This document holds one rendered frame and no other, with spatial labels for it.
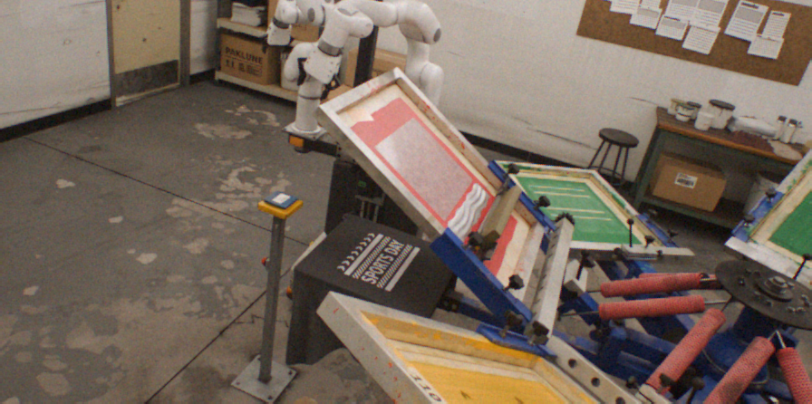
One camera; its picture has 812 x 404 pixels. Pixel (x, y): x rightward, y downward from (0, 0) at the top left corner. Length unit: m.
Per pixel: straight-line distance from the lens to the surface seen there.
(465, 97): 5.74
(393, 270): 1.98
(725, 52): 5.51
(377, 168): 1.53
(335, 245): 2.05
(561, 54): 5.49
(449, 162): 1.92
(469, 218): 1.77
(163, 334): 3.11
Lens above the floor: 2.08
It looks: 25 degrees down
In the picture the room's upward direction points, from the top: 11 degrees clockwise
